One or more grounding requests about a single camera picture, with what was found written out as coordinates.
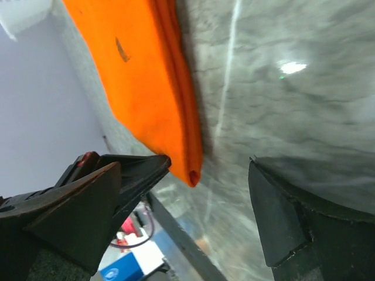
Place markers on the blue white box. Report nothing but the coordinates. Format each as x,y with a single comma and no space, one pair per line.
131,257

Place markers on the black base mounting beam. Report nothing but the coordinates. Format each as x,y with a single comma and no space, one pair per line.
195,257

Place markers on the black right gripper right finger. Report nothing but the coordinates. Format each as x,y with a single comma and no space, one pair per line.
306,237

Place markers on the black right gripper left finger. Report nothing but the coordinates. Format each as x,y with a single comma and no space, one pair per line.
61,234

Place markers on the orange t-shirt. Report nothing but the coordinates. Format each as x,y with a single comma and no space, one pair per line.
138,52

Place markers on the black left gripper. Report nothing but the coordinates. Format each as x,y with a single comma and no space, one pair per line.
96,192

